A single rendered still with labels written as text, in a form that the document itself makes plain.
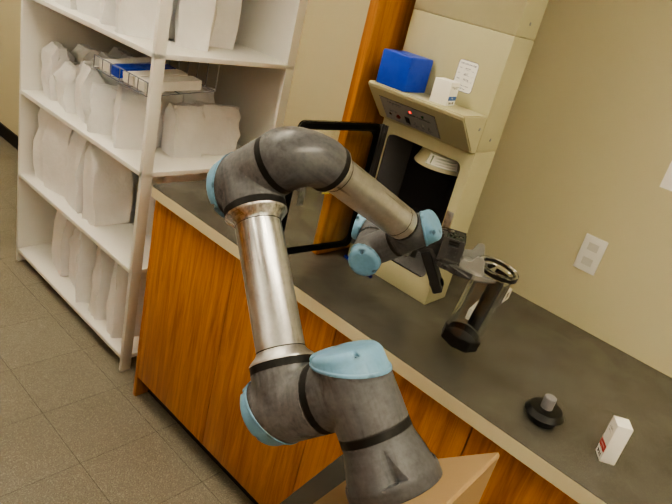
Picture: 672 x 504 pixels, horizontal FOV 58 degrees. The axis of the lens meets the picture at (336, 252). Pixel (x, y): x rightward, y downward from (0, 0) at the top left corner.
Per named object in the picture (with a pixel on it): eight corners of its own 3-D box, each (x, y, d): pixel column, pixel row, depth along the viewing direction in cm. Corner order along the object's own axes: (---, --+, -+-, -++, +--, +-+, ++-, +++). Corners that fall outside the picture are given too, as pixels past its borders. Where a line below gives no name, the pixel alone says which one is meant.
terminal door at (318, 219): (349, 245, 194) (382, 123, 178) (272, 257, 174) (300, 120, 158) (348, 244, 195) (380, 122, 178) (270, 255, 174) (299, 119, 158)
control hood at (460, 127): (384, 115, 179) (393, 81, 175) (476, 153, 161) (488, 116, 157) (358, 115, 171) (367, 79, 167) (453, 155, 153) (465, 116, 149)
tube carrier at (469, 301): (480, 335, 161) (518, 267, 152) (479, 356, 151) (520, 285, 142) (442, 318, 161) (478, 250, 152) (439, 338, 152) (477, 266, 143)
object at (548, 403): (531, 401, 147) (541, 379, 145) (566, 424, 142) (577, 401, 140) (514, 414, 141) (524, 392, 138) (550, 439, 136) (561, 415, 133)
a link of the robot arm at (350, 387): (390, 432, 86) (356, 342, 87) (315, 450, 93) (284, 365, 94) (421, 404, 97) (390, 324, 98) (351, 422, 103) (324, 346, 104)
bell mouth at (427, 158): (435, 154, 191) (440, 137, 189) (483, 174, 181) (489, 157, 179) (402, 156, 178) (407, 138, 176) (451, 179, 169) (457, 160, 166)
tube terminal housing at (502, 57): (392, 245, 216) (460, 19, 185) (468, 288, 198) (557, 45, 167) (346, 256, 198) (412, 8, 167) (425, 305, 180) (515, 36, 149)
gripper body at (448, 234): (468, 244, 143) (418, 229, 144) (456, 276, 146) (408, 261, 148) (469, 233, 150) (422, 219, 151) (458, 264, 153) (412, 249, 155)
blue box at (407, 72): (397, 83, 173) (405, 50, 170) (424, 93, 168) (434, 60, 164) (375, 81, 166) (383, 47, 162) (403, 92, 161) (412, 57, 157)
